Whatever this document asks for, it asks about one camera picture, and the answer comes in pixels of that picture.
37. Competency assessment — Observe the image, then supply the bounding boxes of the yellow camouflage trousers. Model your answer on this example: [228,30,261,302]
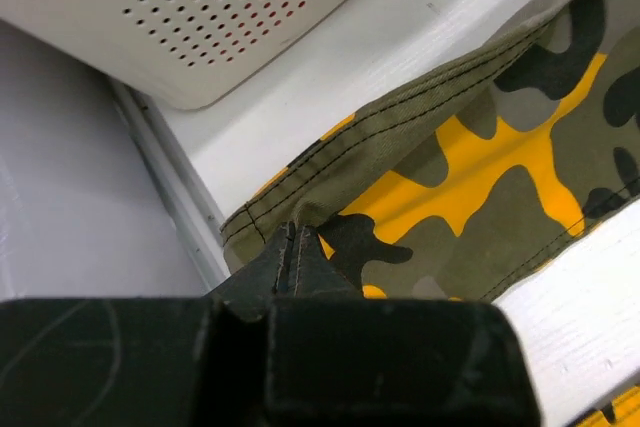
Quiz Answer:
[221,0,639,426]

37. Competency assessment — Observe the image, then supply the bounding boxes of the white perforated laundry basket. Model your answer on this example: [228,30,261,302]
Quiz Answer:
[1,0,345,110]

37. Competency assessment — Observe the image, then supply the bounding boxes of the aluminium table edge rail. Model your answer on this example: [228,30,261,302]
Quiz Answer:
[109,79,229,289]

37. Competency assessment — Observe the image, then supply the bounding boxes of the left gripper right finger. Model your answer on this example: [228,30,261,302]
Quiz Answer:
[292,226,362,298]

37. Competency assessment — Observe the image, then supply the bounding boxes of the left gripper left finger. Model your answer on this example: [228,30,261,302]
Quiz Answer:
[209,222,296,322]

